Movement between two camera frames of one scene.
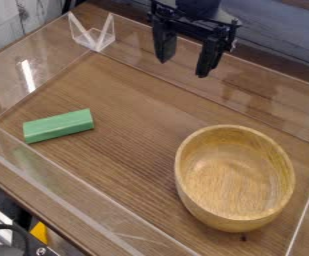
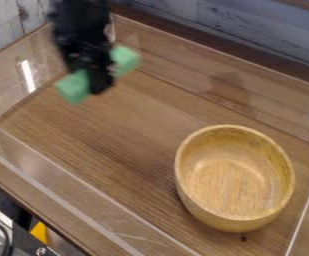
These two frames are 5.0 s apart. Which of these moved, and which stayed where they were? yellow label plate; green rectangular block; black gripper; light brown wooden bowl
Moved: green rectangular block; black gripper
Stayed: light brown wooden bowl; yellow label plate
